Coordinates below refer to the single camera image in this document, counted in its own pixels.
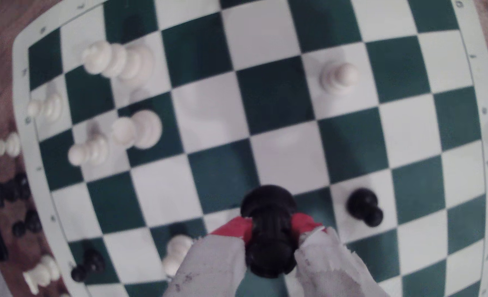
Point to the white orange-tipped gripper finger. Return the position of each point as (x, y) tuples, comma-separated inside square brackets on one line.
[(334, 268), (211, 264)]

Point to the white chess rook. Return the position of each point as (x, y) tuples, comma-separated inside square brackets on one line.
[(138, 128)]

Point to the white chess queen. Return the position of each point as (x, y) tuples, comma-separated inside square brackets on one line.
[(120, 62)]

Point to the green white chess mat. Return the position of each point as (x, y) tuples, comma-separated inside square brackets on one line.
[(277, 95)]

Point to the white chess knight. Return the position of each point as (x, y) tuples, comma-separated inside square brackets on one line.
[(41, 274)]

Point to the black chess pawn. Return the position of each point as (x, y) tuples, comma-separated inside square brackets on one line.
[(362, 204), (87, 264), (27, 222)]

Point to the black chess rook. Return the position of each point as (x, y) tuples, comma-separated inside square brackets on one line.
[(12, 192), (268, 231)]

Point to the white chess pawn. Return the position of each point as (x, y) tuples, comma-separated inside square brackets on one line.
[(5, 146), (45, 107), (87, 150), (177, 251), (336, 77)]

